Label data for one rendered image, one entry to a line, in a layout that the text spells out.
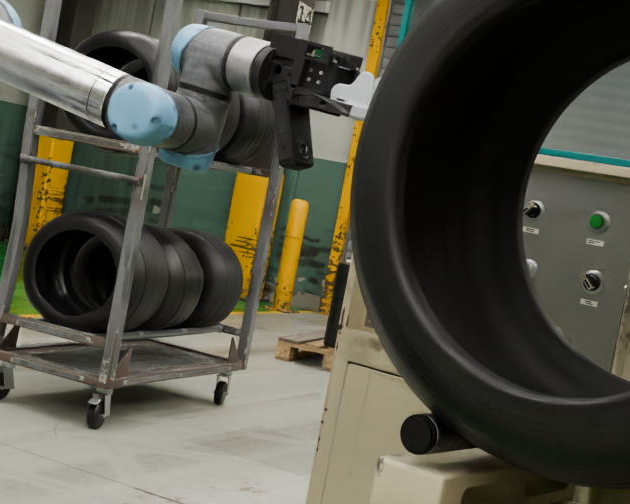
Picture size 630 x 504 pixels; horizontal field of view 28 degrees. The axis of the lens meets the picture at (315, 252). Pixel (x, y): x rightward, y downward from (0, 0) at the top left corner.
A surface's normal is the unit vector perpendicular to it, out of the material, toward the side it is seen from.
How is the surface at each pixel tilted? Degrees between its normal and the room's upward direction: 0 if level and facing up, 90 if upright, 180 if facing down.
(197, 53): 88
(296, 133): 70
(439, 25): 83
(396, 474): 90
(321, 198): 90
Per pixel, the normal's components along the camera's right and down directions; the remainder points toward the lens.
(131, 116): -0.33, -0.01
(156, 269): 0.90, -0.13
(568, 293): -0.58, -0.07
